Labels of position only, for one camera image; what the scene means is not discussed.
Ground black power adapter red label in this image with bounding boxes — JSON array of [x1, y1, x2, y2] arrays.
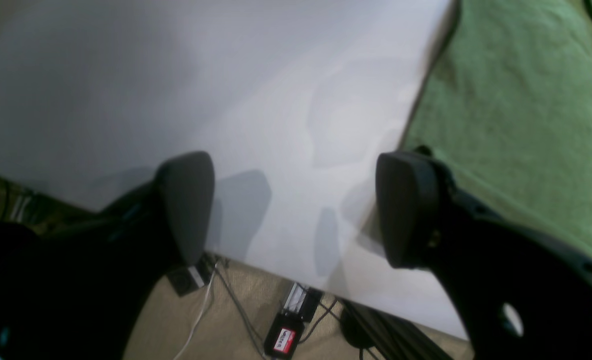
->
[[263, 312, 305, 360]]

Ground green t-shirt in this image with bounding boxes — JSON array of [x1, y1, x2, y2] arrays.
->
[[399, 0, 592, 260]]

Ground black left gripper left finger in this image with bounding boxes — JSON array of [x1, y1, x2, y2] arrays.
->
[[0, 151, 215, 360]]

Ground black floor socket box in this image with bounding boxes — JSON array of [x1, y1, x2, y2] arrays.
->
[[166, 255, 214, 297]]

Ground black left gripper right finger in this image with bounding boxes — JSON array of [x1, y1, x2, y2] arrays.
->
[[375, 151, 592, 360]]

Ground black table leg base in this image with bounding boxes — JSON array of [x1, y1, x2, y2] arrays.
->
[[339, 299, 452, 360]]

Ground white floor cable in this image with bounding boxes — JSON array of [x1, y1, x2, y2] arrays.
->
[[173, 260, 221, 360]]

